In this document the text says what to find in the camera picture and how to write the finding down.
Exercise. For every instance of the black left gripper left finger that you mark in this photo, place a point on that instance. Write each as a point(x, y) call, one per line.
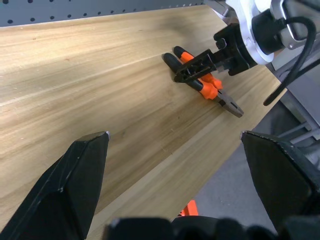
point(62, 185)

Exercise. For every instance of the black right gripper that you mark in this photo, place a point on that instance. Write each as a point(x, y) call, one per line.
point(236, 50)

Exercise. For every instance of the grey metal frame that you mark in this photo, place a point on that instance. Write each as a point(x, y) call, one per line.
point(303, 110)

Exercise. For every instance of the orange and black pliers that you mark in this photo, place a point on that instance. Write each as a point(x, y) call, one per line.
point(211, 88)

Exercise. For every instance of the small orange object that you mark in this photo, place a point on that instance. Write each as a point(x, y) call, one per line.
point(190, 208)

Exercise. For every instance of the grey metal pegboard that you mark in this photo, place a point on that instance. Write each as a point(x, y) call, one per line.
point(100, 8)

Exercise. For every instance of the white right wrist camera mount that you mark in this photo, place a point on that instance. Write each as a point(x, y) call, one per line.
point(246, 32)

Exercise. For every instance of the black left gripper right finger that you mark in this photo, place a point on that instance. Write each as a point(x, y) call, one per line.
point(280, 175)

